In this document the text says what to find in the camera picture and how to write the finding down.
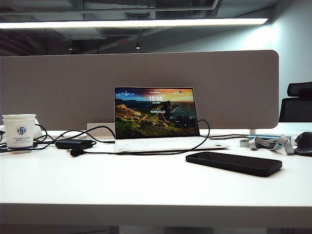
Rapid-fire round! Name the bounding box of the black charger cable with plug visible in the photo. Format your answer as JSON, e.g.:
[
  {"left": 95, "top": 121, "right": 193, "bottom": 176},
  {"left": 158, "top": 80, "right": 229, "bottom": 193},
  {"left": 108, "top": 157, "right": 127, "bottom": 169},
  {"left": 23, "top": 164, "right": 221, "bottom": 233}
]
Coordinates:
[{"left": 66, "top": 118, "right": 251, "bottom": 157}]

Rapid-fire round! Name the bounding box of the black smartphone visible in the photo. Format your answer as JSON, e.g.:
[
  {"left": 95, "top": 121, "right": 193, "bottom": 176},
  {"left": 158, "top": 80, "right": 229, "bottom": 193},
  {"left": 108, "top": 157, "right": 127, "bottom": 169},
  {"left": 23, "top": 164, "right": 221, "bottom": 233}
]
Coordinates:
[{"left": 185, "top": 151, "right": 283, "bottom": 178}]

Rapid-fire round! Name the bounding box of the white desk socket box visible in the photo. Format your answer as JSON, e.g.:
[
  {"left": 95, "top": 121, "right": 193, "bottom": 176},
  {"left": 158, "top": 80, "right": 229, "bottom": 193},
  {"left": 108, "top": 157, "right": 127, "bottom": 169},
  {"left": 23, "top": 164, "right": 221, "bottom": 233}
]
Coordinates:
[{"left": 86, "top": 122, "right": 116, "bottom": 132}]

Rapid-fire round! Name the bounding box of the grey fabric desk divider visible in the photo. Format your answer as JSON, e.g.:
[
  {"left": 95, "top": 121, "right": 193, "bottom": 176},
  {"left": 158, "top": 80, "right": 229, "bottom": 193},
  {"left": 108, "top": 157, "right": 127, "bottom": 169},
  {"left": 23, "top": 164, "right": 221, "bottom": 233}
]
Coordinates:
[{"left": 0, "top": 49, "right": 280, "bottom": 131}]

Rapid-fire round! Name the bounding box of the white laptop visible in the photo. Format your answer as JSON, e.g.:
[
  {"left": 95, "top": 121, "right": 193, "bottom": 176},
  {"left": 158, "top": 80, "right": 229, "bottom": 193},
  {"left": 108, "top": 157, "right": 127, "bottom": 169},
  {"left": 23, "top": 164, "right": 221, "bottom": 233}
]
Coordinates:
[{"left": 114, "top": 86, "right": 231, "bottom": 154}]

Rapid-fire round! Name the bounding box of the black power adapter brick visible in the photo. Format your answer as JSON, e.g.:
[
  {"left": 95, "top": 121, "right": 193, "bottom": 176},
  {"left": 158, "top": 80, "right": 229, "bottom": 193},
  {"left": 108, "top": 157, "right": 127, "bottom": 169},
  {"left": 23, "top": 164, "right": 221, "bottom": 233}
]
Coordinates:
[{"left": 55, "top": 138, "right": 97, "bottom": 150}]

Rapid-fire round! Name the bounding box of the long ceiling light strip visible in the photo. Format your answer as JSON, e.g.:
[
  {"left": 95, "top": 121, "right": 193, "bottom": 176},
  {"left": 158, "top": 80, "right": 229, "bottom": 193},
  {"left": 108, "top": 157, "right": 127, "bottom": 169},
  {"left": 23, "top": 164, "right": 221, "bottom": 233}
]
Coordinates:
[{"left": 0, "top": 17, "right": 269, "bottom": 30}]

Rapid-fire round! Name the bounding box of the teal book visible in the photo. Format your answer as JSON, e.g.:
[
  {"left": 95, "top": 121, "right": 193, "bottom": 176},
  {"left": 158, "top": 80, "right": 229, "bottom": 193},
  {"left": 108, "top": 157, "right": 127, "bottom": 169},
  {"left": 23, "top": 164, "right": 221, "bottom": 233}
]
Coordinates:
[{"left": 248, "top": 133, "right": 297, "bottom": 141}]

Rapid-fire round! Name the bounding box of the white paper cup blue logo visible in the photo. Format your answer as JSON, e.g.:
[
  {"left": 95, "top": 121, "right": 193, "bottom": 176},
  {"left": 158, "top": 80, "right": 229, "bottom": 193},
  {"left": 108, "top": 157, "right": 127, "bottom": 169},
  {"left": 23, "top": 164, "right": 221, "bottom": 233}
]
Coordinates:
[{"left": 1, "top": 113, "right": 37, "bottom": 150}]

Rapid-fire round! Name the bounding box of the black mesh office chair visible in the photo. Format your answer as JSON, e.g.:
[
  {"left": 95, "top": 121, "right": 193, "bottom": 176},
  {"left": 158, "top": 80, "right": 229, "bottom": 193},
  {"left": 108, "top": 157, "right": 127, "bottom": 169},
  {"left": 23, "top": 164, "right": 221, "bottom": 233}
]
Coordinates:
[{"left": 278, "top": 81, "right": 312, "bottom": 123}]

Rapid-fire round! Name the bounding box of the black computer mouse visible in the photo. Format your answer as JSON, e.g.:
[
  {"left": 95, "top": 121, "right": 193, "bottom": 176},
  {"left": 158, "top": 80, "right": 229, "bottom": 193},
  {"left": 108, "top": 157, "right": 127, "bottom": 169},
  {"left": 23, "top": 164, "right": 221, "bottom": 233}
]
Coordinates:
[{"left": 293, "top": 131, "right": 312, "bottom": 157}]

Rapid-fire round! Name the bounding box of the black laptop power cable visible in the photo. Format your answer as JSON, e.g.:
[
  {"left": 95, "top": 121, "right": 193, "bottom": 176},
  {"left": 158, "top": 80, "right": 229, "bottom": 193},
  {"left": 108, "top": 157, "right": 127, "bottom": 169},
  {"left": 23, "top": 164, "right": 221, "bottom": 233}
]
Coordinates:
[{"left": 0, "top": 123, "right": 116, "bottom": 153}]

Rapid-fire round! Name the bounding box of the grey lanyard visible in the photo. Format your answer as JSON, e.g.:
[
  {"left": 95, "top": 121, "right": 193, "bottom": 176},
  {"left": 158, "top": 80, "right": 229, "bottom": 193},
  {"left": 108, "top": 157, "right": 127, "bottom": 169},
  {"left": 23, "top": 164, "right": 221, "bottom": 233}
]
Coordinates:
[{"left": 239, "top": 134, "right": 296, "bottom": 155}]

